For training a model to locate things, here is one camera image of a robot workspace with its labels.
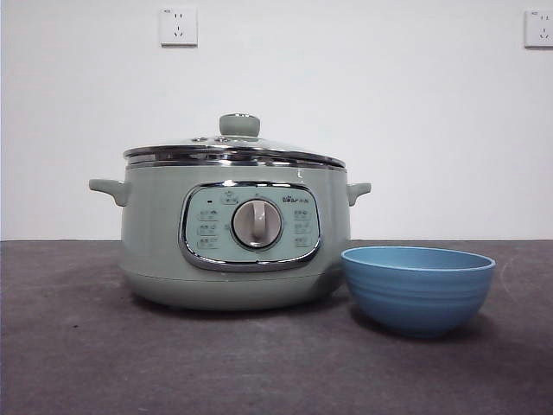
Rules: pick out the pale green electric steamer pot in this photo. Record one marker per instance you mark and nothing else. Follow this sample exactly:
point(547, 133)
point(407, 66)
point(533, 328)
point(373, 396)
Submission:
point(151, 242)

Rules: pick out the blue ribbed bowl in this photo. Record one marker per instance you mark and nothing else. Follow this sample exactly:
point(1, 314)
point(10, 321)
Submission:
point(418, 298)

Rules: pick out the white wall socket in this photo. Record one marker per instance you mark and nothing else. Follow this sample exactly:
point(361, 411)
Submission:
point(540, 28)
point(179, 26)

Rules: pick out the glass lid with green knob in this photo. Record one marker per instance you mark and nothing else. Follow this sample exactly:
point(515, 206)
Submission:
point(239, 125)

